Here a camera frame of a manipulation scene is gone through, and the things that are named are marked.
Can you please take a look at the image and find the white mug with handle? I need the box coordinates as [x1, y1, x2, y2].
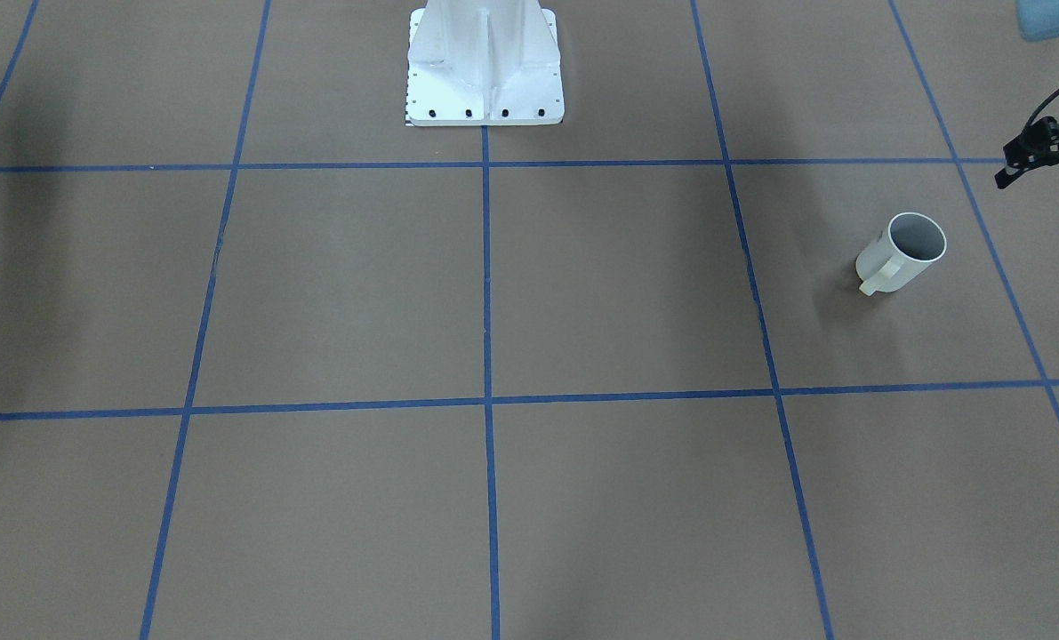
[854, 212, 948, 296]

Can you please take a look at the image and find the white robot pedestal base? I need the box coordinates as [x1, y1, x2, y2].
[405, 1, 566, 127]

